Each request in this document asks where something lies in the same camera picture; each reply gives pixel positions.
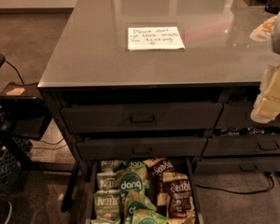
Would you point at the green chip bag bottom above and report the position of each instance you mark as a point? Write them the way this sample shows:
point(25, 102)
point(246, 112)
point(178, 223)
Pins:
point(144, 216)

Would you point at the green chip bag front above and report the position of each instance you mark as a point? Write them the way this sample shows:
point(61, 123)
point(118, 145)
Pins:
point(136, 200)

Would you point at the top left drawer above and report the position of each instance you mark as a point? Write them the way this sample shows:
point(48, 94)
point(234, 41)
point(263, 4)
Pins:
point(140, 117)

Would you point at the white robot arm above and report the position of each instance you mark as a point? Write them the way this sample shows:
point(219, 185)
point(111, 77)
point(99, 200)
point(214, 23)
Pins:
point(275, 38)

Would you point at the black plastic crate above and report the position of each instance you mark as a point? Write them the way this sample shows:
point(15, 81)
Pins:
point(11, 165)

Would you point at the green kettle chip bag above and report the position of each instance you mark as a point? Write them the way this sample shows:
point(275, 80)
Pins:
point(106, 204)
point(107, 181)

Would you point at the lower green Kettle chip bag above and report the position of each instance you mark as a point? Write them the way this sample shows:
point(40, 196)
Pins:
point(106, 204)

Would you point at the middle right drawer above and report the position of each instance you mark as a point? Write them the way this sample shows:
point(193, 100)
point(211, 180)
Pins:
point(263, 144)

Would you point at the brown seasalt chip bag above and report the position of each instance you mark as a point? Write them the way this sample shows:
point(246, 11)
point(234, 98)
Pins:
point(157, 167)
point(180, 204)

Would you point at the middle left drawer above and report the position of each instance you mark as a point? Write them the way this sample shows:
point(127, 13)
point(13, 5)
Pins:
point(131, 148)

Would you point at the front brown SeaSalt chip bag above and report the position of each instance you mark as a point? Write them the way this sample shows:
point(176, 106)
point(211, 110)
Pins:
point(180, 204)

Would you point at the black snack bags in drawer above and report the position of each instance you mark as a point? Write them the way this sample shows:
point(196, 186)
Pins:
point(248, 131)

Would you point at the white handwritten paper note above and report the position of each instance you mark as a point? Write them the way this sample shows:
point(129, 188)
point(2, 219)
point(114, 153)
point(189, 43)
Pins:
point(154, 38)

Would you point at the rear brown SeaSalt chip bag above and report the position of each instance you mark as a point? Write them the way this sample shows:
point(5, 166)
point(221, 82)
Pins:
point(157, 167)

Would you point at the grey drawer cabinet counter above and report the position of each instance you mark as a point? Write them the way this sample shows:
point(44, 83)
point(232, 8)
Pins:
point(91, 64)

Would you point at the open bottom left drawer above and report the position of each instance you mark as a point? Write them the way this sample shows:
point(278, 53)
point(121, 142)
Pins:
point(182, 165)

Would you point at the top right drawer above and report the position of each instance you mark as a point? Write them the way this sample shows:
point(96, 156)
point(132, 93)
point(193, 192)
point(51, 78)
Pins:
point(237, 115)

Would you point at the rear green chip bag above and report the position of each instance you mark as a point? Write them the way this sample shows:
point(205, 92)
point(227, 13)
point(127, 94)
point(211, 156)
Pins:
point(110, 166)

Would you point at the bottom right drawer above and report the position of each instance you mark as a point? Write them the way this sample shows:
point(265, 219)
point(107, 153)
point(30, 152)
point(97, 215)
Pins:
point(237, 165)

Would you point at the green dang chip bag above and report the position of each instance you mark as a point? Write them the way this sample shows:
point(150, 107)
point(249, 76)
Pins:
point(133, 178)

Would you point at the upper green Kettle chip bag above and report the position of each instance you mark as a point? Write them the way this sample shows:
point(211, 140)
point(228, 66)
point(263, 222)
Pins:
point(107, 181)

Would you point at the black box with label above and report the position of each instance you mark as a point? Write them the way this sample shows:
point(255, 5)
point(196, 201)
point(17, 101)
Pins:
point(27, 107)

